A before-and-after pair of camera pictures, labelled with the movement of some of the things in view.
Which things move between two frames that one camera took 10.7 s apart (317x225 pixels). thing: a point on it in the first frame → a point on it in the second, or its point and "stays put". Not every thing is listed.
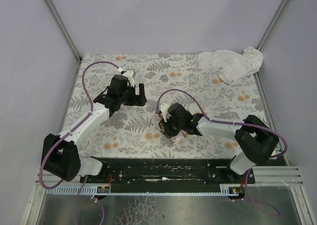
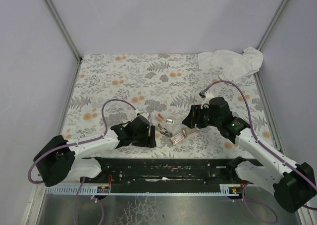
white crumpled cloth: [237, 67] stays put
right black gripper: [165, 129] → [194, 116]
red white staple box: [179, 138] stays put
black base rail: [168, 171] stays put
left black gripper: [138, 96] → [151, 136]
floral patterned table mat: [133, 132] stays put
